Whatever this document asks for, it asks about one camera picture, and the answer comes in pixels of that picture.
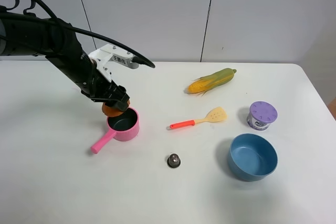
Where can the blue bowl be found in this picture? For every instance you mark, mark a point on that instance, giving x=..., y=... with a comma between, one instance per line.
x=251, y=157

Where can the yellow spatula red handle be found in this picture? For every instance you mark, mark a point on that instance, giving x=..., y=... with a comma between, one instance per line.
x=214, y=116

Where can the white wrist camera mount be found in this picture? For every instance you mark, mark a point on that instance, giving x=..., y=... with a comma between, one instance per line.
x=108, y=52

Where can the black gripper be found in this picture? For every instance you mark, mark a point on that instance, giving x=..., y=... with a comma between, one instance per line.
x=83, y=72

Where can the purple lidded can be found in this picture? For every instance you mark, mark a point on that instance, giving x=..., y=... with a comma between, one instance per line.
x=261, y=115

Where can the toy corn cob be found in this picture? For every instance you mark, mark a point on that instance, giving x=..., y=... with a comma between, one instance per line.
x=212, y=81

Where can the pink toy saucepan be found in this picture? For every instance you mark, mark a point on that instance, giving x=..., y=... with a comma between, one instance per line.
x=124, y=127

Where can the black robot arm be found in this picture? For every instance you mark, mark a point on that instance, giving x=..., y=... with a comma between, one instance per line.
x=23, y=35

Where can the orange toy fruit half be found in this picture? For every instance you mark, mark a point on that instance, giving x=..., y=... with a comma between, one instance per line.
x=111, y=110

